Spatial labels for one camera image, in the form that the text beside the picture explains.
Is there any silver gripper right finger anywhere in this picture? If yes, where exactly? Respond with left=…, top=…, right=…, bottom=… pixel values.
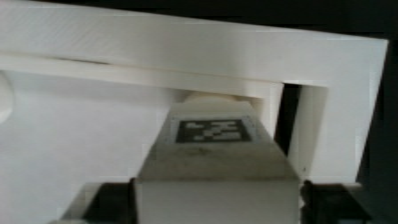
left=301, top=180, right=372, bottom=224

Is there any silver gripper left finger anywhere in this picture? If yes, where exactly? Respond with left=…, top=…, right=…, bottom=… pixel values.
left=70, top=181, right=137, bottom=224

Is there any white square tabletop part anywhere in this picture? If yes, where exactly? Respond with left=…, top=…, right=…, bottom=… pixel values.
left=0, top=53, right=287, bottom=224

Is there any white right fence piece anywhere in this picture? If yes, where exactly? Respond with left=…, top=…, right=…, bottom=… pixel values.
left=288, top=39, right=388, bottom=183

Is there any white front fence bar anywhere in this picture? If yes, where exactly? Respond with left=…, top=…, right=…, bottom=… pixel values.
left=0, top=0, right=388, bottom=85

